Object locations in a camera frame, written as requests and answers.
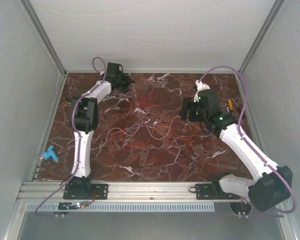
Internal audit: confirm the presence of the white wire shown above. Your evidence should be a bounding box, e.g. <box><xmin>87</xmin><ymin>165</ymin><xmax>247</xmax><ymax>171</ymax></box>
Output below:
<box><xmin>67</xmin><ymin>116</ymin><xmax>188</xmax><ymax>152</ymax></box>

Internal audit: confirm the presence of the black yellow screwdriver left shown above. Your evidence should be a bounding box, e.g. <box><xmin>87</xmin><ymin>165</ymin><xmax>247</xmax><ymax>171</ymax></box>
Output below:
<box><xmin>64</xmin><ymin>98</ymin><xmax>72</xmax><ymax>105</ymax></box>

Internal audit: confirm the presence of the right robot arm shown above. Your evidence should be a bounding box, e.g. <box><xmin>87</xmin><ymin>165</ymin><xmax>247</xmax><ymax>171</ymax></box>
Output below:
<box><xmin>179</xmin><ymin>89</ymin><xmax>293</xmax><ymax>212</ymax></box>

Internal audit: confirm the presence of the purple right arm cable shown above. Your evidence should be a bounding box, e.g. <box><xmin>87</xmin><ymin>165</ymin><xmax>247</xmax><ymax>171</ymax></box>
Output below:
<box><xmin>197</xmin><ymin>65</ymin><xmax>300</xmax><ymax>218</ymax></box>

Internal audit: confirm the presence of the orange wire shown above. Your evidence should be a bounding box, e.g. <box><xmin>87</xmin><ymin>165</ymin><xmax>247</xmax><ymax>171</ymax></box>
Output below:
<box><xmin>108</xmin><ymin>123</ymin><xmax>200</xmax><ymax>154</ymax></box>

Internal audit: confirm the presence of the blue plastic fitting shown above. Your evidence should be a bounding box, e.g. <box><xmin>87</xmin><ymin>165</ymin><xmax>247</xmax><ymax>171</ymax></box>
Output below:
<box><xmin>39</xmin><ymin>145</ymin><xmax>60</xmax><ymax>163</ymax></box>

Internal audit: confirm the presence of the aluminium front rail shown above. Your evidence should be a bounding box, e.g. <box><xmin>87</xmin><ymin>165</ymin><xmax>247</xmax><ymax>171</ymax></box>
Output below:
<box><xmin>17</xmin><ymin>181</ymin><xmax>197</xmax><ymax>202</ymax></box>

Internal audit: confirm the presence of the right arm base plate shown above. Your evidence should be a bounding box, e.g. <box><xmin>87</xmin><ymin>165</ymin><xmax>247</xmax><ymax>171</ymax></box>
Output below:
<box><xmin>194</xmin><ymin>182</ymin><xmax>241</xmax><ymax>200</ymax></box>

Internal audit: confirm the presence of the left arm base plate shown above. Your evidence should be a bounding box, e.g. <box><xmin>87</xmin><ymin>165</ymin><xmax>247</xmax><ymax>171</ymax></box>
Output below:
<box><xmin>62</xmin><ymin>183</ymin><xmax>109</xmax><ymax>200</ymax></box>

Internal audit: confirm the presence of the black screwdriver right side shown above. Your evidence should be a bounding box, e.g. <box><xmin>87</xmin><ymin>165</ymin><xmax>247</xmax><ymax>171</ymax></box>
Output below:
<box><xmin>236</xmin><ymin>100</ymin><xmax>243</xmax><ymax>112</ymax></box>

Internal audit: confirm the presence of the grey slotted cable duct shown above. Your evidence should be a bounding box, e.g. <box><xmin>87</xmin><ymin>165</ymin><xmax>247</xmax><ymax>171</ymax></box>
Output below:
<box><xmin>26</xmin><ymin>202</ymin><xmax>215</xmax><ymax>213</ymax></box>

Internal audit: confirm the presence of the red wire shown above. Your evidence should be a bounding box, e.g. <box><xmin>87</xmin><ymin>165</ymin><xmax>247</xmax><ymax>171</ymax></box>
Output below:
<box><xmin>136</xmin><ymin>87</ymin><xmax>156</xmax><ymax>108</ymax></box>

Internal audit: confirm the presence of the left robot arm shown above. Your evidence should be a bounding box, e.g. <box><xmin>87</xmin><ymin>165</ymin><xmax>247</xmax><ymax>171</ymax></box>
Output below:
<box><xmin>70</xmin><ymin>62</ymin><xmax>134</xmax><ymax>182</ymax></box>

